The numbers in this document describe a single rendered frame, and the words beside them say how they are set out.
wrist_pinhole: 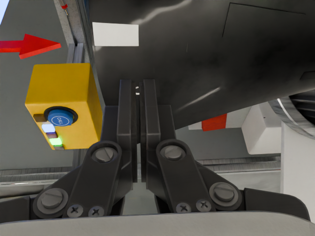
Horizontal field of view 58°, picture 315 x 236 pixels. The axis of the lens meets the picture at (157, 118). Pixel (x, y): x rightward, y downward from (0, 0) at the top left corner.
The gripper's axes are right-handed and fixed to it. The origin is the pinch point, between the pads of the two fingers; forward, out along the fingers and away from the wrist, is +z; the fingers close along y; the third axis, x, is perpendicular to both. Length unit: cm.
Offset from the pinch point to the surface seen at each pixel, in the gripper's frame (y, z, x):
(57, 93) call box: -12.8, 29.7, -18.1
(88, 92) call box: -8.0, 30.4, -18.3
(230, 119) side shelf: 30, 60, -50
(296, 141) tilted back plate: 25.7, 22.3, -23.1
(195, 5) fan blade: 4.0, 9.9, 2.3
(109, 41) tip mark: -1.9, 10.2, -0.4
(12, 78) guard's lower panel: -48, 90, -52
